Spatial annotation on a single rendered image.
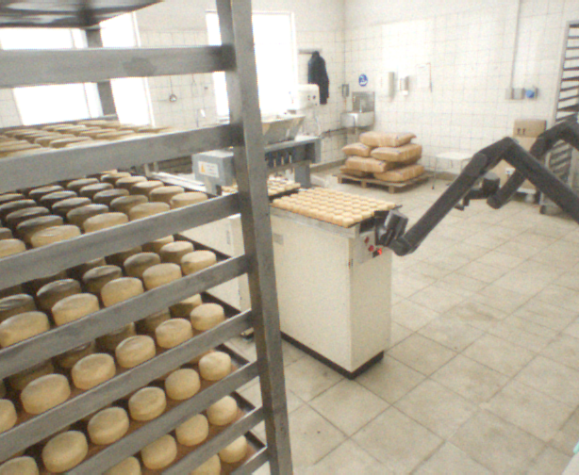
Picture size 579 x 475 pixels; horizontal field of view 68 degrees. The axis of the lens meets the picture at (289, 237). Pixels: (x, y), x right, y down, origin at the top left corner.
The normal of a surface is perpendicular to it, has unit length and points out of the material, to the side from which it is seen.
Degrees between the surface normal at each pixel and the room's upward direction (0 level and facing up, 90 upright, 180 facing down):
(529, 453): 0
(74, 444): 0
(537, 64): 90
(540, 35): 90
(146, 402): 0
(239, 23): 90
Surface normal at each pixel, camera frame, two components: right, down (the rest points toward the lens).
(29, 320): -0.07, -0.93
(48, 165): 0.68, 0.22
